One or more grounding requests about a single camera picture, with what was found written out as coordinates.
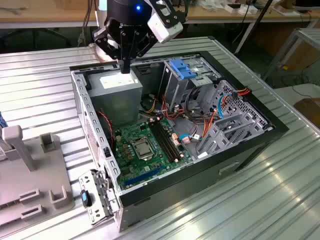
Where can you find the black white small box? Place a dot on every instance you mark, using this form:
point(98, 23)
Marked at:
point(231, 8)

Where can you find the black RAM slot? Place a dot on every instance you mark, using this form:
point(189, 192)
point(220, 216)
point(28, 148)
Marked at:
point(171, 140)
point(160, 140)
point(167, 140)
point(164, 140)

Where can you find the brown cardboard box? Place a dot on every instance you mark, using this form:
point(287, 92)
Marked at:
point(307, 53)

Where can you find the blue plastic bay latch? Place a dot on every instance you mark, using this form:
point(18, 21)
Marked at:
point(188, 74)
point(178, 65)

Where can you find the silver CPU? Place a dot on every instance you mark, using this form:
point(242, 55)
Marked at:
point(142, 150)

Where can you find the black case fan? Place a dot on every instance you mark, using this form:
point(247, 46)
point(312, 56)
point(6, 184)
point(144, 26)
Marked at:
point(108, 135)

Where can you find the black office chair base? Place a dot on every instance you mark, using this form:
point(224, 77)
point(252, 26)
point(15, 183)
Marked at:
point(58, 34)

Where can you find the wooden desk white frame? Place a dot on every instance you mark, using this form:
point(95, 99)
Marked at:
point(212, 15)
point(50, 15)

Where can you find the grey metal disk bay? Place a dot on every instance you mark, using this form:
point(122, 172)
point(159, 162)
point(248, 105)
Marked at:
point(217, 142)

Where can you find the grey parts rack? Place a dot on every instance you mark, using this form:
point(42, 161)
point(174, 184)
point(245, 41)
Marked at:
point(30, 180)

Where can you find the blue expansion slot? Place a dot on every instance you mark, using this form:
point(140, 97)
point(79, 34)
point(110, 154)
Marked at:
point(142, 178)

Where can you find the brown wooden board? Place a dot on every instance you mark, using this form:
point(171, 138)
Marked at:
point(310, 110)

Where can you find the grey metal drive cage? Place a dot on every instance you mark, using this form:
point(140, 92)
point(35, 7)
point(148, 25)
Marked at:
point(175, 90)

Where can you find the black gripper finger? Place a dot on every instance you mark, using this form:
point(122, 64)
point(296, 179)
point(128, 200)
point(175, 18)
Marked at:
point(146, 43)
point(106, 37)

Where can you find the metal slot bracket cover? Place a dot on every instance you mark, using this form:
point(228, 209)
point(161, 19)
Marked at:
point(87, 182)

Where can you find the black open PC case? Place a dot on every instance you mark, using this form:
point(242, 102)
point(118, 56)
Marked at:
point(200, 190)

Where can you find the grey power supply unit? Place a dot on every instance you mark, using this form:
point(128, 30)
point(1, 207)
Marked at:
point(115, 100)

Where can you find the green motherboard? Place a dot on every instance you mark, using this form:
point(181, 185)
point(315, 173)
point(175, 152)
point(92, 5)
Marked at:
point(150, 165)

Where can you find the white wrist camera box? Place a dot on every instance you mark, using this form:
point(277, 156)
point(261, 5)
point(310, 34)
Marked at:
point(165, 30)

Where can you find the black blue latch tab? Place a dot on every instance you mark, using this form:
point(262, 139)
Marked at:
point(85, 197)

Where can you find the CPU socket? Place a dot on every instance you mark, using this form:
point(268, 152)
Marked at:
point(133, 147)

